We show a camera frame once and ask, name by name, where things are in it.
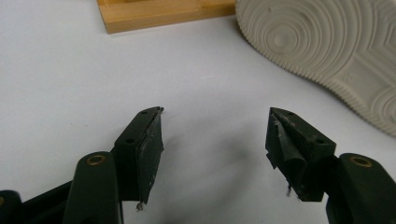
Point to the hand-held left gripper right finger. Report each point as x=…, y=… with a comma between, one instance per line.
x=299, y=149

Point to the wooden shoe rack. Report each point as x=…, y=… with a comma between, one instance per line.
x=155, y=14

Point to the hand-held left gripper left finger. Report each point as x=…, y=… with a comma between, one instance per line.
x=146, y=161

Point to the white sneaker with yellow stripe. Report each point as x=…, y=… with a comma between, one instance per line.
x=339, y=46

